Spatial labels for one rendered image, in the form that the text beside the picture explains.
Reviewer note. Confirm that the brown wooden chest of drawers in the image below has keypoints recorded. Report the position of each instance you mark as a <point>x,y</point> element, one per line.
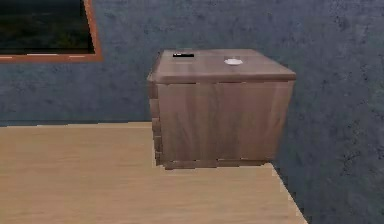
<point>220,120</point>

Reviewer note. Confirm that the small black flat device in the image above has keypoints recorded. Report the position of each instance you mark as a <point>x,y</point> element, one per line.
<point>183,55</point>

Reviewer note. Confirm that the small white dish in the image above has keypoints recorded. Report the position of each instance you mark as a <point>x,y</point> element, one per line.
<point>233,61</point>

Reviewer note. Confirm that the window with orange frame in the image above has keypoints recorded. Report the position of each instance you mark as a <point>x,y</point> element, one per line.
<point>43,30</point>

